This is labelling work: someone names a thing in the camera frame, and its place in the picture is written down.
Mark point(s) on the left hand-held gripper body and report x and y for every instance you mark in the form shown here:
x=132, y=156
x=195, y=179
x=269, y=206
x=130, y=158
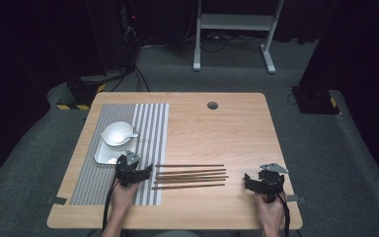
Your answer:
x=125, y=171

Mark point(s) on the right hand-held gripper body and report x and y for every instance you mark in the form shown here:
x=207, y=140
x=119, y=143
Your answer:
x=273, y=184

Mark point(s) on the person's left hand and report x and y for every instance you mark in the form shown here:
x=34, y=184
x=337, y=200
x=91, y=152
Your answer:
x=123, y=197

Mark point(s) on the person's right hand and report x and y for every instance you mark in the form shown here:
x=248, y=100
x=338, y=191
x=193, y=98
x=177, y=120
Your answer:
x=271, y=212

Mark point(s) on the white square plate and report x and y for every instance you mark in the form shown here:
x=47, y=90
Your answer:
x=107, y=155

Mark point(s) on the grey tape strip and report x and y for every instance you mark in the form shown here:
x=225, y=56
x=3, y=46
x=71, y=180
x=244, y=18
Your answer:
x=296, y=198
x=57, y=200

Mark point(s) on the white ceramic spoon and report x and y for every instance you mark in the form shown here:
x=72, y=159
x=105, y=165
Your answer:
x=132, y=135

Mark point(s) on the white bowl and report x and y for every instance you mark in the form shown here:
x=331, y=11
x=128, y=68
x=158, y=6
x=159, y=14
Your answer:
x=114, y=131

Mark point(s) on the grey white striped placemat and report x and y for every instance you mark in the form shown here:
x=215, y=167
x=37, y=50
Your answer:
x=151, y=131

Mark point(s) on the black stand with striped base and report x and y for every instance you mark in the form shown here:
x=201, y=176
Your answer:
x=316, y=100
x=84, y=90

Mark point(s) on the black equipment tower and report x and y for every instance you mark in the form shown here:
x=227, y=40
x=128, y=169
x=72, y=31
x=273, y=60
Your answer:
x=130, y=36

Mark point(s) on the white metal stand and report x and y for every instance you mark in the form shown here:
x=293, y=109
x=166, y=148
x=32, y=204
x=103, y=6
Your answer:
x=237, y=22

